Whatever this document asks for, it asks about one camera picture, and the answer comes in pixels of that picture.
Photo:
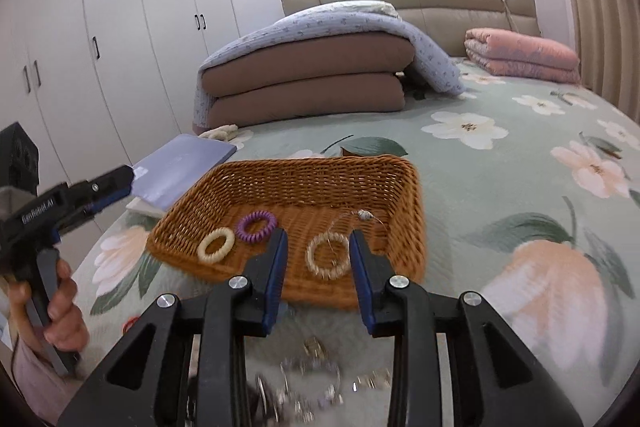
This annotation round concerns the white wardrobe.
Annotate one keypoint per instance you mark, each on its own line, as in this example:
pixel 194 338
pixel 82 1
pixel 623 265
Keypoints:
pixel 125 32

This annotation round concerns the blue folder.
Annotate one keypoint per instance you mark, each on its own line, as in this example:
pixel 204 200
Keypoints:
pixel 185 162

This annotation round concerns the pink folded quilt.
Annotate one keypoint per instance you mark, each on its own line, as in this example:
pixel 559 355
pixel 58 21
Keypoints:
pixel 520 52

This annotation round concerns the green floral bedspread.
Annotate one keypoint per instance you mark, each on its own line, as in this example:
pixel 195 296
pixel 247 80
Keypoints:
pixel 475 187

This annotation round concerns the pile of silver jewelry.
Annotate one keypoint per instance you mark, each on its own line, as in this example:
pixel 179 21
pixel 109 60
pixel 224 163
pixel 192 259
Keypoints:
pixel 312 349

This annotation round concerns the folded brown quilt stack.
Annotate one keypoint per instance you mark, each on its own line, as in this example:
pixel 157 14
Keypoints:
pixel 325 17

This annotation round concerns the white plush cloth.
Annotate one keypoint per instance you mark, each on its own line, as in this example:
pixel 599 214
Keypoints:
pixel 220 133

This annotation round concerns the person's left forearm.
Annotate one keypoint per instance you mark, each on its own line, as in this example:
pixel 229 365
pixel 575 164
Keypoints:
pixel 32 374

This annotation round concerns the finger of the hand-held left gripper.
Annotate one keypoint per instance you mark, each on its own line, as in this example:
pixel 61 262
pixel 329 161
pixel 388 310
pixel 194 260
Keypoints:
pixel 116 182
pixel 97 206

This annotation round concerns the brown wicker basket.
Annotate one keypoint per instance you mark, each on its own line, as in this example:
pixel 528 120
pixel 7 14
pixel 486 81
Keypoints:
pixel 300 187

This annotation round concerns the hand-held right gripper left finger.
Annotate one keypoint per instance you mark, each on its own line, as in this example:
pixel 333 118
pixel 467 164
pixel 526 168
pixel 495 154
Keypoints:
pixel 277 267

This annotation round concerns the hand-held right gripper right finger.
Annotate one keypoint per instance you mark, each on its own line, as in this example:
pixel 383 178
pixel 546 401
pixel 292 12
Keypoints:
pixel 361 267

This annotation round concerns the person's left hand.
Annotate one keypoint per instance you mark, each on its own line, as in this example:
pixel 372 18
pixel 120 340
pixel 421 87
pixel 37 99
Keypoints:
pixel 67 317

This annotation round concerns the brown folded mattress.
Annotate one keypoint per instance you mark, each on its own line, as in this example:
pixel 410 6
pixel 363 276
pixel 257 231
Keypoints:
pixel 310 77

